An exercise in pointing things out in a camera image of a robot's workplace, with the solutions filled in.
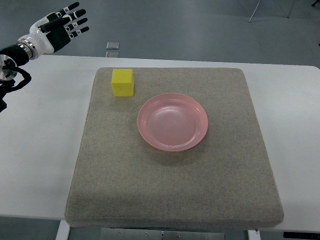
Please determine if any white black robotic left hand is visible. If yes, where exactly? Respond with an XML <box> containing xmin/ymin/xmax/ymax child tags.
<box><xmin>17</xmin><ymin>2</ymin><xmax>89</xmax><ymax>60</ymax></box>

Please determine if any yellow foam block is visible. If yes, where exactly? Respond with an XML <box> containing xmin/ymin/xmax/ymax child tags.
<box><xmin>111</xmin><ymin>69</ymin><xmax>135</xmax><ymax>97</ymax></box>

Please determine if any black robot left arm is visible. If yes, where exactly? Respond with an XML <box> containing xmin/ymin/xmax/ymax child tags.
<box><xmin>0</xmin><ymin>43</ymin><xmax>32</xmax><ymax>112</ymax></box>

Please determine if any pink plate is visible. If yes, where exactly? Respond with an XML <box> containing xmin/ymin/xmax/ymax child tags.
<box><xmin>137</xmin><ymin>93</ymin><xmax>209</xmax><ymax>152</ymax></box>

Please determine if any clear floor marker upper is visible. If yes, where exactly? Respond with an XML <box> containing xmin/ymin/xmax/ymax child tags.
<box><xmin>106</xmin><ymin>41</ymin><xmax>120</xmax><ymax>50</ymax></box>

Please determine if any clear floor marker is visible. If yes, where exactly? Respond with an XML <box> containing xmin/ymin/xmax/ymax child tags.
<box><xmin>105</xmin><ymin>51</ymin><xmax>119</xmax><ymax>58</ymax></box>
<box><xmin>106</xmin><ymin>41</ymin><xmax>120</xmax><ymax>50</ymax></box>

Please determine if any clear floor marker lower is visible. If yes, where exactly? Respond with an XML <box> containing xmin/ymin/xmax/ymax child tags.
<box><xmin>105</xmin><ymin>51</ymin><xmax>119</xmax><ymax>58</ymax></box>

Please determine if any metal stand leg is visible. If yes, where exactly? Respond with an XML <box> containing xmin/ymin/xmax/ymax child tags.
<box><xmin>248</xmin><ymin>0</ymin><xmax>261</xmax><ymax>23</ymax></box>

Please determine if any beige fabric mat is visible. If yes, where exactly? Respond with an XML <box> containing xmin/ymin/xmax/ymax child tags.
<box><xmin>64</xmin><ymin>67</ymin><xmax>284</xmax><ymax>230</ymax></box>

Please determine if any white table leg frame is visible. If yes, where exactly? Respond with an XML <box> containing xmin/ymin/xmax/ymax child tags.
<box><xmin>55</xmin><ymin>220</ymin><xmax>70</xmax><ymax>240</ymax></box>

